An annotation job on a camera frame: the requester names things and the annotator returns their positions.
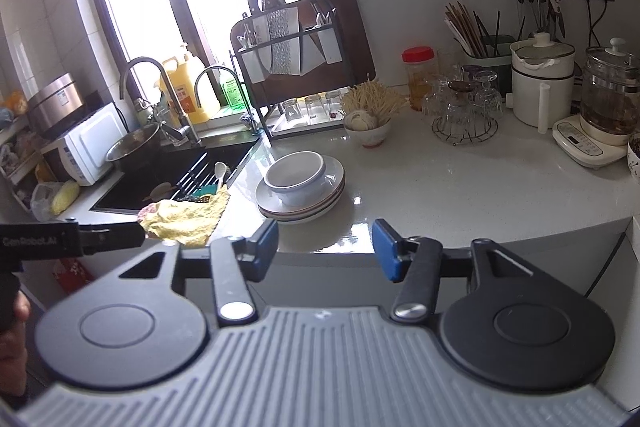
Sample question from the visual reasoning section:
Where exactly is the garlic bulb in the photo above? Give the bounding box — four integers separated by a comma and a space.
346, 108, 379, 131

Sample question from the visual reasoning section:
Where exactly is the glass electric kettle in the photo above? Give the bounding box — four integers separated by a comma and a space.
580, 38, 640, 135

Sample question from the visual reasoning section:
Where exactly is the white ceramic bowl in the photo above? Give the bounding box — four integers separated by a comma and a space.
264, 152, 325, 190

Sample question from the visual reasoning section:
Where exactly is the steel pot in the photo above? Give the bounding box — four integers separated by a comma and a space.
105, 123, 163, 172

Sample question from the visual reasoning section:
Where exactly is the white kettle base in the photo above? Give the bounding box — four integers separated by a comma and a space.
551, 116, 633, 168

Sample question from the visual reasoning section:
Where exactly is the dark-rimmed leaf pattern plate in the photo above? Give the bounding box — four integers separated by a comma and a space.
255, 155, 347, 215

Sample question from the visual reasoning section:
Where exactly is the person's left hand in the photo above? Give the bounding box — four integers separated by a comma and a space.
0, 289, 33, 410

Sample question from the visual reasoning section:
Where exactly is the dark wooden cutting board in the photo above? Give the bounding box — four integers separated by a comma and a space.
232, 0, 371, 105

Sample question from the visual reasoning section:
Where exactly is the floral pattern plate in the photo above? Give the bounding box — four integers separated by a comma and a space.
258, 197, 346, 225

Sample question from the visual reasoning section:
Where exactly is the patterned cleaver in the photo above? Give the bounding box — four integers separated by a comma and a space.
265, 7, 306, 75

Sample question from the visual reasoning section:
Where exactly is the black dish rack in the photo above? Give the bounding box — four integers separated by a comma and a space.
229, 0, 373, 138

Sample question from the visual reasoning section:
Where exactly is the steel cleaver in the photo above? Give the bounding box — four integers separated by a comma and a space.
295, 7, 326, 75

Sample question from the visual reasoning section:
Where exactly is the small chrome faucet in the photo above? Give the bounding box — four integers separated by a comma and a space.
192, 65, 263, 135

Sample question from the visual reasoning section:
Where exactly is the green detergent bottle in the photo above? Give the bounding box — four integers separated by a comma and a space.
218, 69, 251, 110

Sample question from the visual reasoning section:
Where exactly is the bundle of chopsticks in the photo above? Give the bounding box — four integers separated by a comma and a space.
444, 2, 493, 58

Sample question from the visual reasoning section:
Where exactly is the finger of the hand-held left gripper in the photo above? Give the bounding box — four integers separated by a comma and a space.
77, 221, 148, 256

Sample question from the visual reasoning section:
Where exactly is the yellow detergent jug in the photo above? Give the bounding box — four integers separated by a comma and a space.
159, 42, 221, 125

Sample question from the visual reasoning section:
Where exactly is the tall grey faucet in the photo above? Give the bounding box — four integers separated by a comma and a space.
120, 56, 202, 146

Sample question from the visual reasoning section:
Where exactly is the red bag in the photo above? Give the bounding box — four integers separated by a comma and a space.
52, 257, 96, 295

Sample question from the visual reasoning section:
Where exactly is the cluster of glass cups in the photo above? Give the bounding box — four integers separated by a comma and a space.
422, 64, 503, 132

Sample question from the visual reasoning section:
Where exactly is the white microwave oven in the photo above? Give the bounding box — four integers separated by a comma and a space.
40, 102, 131, 186

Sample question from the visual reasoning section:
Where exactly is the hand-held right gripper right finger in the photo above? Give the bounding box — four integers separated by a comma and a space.
371, 218, 586, 323

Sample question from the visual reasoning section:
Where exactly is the white bowl with garlic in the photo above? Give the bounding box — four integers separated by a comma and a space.
342, 116, 392, 148

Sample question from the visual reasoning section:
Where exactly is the steel rice cooker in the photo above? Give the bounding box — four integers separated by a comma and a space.
26, 73, 83, 140

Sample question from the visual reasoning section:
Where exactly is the large pale blue bowl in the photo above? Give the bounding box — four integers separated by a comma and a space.
267, 154, 328, 206

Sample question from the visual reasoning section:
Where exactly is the red-lidded plastic jar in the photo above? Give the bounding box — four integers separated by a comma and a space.
401, 47, 437, 111

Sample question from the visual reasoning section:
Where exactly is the white electric pot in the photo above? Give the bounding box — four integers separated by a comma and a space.
505, 32, 576, 134

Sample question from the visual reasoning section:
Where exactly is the yellow dish cloth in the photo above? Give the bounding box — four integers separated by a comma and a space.
137, 189, 231, 248

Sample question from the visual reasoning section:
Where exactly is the sink drain rack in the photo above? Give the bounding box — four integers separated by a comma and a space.
172, 152, 221, 200

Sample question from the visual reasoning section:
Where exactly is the clear bag with yellow contents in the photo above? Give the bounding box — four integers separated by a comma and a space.
31, 179, 81, 220

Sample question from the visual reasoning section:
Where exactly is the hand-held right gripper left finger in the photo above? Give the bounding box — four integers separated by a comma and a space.
117, 219, 280, 328

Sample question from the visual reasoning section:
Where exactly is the round wire rack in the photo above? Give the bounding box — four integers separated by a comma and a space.
431, 114, 499, 144

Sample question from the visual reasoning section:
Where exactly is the black kitchen sink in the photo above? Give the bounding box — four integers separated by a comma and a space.
90, 139, 261, 214

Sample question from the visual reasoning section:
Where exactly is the bundle of dried noodles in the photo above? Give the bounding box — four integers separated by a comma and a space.
340, 74, 411, 122

